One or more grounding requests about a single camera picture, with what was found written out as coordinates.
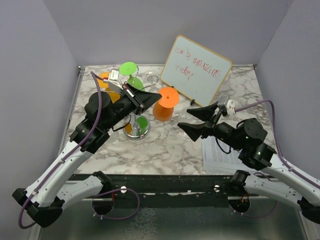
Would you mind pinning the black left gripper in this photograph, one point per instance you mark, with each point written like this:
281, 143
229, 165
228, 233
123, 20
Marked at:
141, 100

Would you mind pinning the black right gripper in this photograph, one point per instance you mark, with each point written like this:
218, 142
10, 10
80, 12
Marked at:
205, 113

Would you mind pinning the orange wine glass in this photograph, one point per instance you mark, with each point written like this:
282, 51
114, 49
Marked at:
164, 108
104, 86

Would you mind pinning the clear wine glass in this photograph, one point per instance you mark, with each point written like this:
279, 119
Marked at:
150, 76
185, 117
114, 137

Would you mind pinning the green wine glass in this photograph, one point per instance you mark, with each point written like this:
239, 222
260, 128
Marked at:
131, 70

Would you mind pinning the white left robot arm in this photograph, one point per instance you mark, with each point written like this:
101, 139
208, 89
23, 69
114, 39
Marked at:
45, 199

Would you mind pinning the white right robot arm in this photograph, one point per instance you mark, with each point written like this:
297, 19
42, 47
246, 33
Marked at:
293, 186

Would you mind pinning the chrome wine glass rack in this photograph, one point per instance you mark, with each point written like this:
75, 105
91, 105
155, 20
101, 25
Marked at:
138, 126

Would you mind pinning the printed paper sheets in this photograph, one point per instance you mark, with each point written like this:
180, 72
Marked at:
216, 162

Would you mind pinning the yellow framed whiteboard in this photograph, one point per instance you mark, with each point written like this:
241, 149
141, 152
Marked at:
194, 70

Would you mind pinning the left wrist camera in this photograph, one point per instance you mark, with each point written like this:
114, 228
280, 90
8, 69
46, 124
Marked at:
114, 81

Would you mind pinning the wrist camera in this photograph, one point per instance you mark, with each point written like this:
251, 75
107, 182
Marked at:
226, 106
114, 81

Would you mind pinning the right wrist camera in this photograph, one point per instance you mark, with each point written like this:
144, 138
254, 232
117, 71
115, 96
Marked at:
226, 106

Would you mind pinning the aluminium table edge rail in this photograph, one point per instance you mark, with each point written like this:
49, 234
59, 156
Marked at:
35, 230

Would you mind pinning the black front mounting rail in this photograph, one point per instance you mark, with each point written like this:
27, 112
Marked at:
169, 191

